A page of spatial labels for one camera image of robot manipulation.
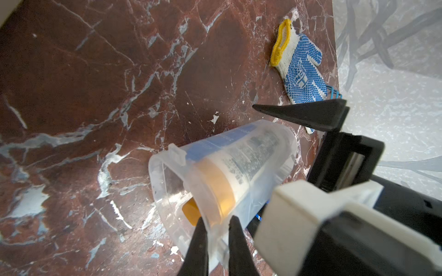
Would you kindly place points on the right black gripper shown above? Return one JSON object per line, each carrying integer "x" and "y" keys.
{"x": 362, "y": 179}

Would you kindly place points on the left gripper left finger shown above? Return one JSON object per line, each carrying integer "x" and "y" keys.
{"x": 196, "y": 262}

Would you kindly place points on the white blue dotted work glove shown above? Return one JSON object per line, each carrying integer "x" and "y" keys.
{"x": 297, "y": 58}

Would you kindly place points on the white yellow-capped lotion bottle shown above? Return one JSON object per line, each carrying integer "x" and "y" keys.
{"x": 231, "y": 172}

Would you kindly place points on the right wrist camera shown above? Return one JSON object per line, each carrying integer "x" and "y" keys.
{"x": 328, "y": 220}

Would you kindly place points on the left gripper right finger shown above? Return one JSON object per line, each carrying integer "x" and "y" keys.
{"x": 240, "y": 259}

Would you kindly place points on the wooden handled brush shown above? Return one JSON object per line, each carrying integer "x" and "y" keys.
{"x": 333, "y": 93}

